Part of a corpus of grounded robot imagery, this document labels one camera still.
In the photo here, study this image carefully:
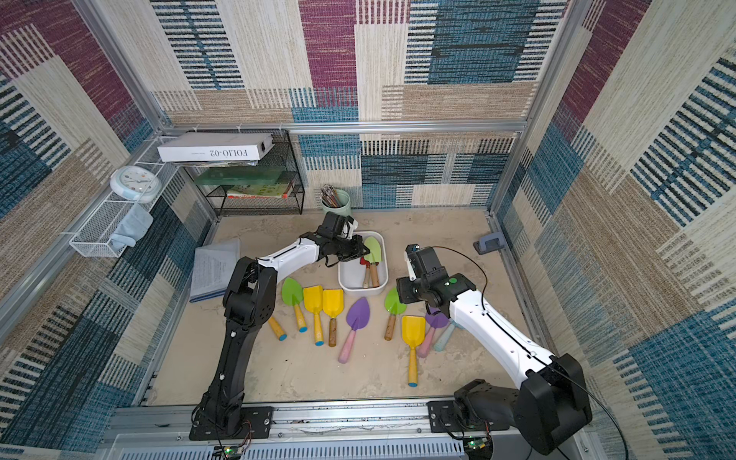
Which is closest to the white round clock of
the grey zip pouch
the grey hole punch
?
the grey zip pouch

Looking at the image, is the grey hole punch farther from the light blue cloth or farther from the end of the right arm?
the light blue cloth

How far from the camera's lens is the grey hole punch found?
1074 mm

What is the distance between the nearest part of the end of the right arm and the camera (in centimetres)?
57

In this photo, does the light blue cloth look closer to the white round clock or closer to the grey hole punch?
the white round clock

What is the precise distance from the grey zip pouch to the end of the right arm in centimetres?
67

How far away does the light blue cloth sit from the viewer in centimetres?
66

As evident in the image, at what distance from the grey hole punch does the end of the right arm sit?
43 centimetres

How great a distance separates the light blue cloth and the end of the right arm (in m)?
0.65

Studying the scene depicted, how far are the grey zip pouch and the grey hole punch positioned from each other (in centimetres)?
90

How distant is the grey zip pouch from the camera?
3.31 ft

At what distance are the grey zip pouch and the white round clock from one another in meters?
0.35
